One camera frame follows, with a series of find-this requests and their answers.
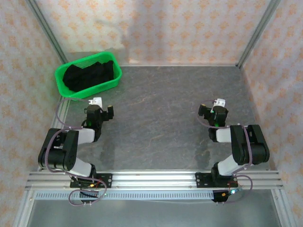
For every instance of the aluminium frame post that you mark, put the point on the aluminium frame post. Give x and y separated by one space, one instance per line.
46 28
261 28

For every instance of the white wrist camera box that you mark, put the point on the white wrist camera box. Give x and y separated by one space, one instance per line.
219 102
96 101

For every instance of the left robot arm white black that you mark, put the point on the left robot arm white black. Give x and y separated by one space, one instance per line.
85 136

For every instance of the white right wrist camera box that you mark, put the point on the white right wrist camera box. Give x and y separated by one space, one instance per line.
219 102

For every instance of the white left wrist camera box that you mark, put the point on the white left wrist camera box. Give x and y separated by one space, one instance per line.
96 101

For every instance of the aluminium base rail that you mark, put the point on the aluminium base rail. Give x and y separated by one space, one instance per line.
154 179

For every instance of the green plastic basket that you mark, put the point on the green plastic basket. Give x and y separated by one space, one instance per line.
62 78

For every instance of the black t-shirt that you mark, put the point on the black t-shirt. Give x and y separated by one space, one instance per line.
87 75

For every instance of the aluminium lower frame rail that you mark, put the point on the aluminium lower frame rail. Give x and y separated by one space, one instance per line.
23 210
281 208

